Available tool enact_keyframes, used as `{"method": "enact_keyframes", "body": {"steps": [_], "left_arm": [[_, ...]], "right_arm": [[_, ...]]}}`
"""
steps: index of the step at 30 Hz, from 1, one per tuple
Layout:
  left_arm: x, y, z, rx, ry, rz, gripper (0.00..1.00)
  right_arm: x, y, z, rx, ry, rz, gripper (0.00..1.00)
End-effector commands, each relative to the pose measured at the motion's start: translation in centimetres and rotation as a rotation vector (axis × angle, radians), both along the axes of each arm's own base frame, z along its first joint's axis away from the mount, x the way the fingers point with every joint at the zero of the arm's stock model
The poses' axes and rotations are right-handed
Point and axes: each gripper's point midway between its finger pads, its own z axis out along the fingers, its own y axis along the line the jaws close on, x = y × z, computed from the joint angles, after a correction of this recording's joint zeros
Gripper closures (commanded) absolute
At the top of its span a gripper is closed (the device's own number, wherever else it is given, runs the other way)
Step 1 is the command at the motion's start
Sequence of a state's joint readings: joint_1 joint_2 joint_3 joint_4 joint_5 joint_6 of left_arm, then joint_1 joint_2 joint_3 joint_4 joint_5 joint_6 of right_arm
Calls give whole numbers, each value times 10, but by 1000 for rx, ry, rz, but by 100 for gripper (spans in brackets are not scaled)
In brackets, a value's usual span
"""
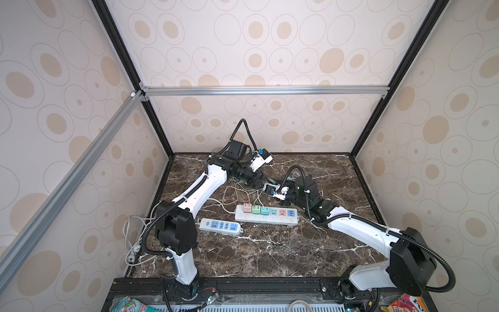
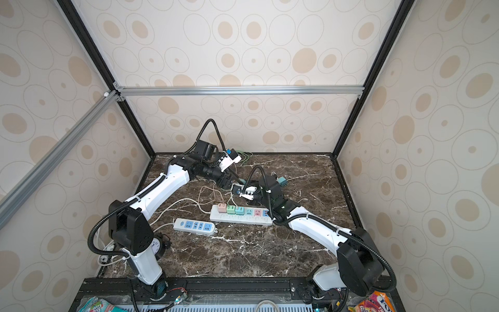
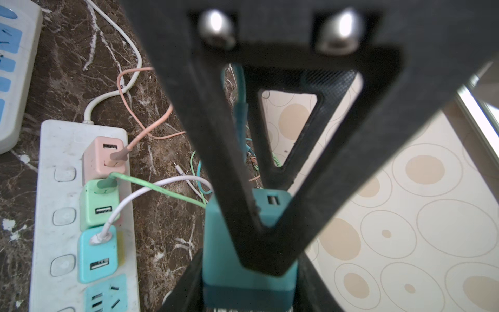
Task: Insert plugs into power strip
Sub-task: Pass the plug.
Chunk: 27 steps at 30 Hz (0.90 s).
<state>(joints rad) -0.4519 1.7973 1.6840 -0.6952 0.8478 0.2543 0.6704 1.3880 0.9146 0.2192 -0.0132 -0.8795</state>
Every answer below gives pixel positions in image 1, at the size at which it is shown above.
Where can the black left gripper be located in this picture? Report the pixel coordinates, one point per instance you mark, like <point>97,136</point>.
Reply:
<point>256,183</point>

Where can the pink charger plug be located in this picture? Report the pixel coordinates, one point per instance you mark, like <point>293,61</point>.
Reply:
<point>247,208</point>

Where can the green charger plug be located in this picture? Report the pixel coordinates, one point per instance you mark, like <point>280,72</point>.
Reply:
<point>256,209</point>

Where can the teal charger plug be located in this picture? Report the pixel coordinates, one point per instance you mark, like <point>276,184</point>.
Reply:
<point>265,210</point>

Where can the multicolour white power strip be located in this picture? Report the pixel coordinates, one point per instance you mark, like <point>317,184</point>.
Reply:
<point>278,216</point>

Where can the blue white power strip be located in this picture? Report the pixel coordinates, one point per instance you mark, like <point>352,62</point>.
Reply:
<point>220,226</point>

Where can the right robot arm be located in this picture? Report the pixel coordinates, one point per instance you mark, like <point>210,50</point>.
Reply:
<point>410,264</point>

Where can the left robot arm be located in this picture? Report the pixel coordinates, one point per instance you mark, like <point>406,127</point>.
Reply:
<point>173,234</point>

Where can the colourful snack bag right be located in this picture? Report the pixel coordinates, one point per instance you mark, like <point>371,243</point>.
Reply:
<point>406,303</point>

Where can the green snack bag left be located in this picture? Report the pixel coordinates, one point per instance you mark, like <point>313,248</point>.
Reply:
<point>128,304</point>

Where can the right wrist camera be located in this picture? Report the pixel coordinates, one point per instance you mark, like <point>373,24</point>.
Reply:
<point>276,191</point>

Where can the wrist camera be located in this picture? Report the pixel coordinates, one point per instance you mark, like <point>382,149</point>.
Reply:
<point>260,158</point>
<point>276,191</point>

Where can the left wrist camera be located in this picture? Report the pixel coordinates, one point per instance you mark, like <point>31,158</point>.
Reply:
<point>260,158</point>

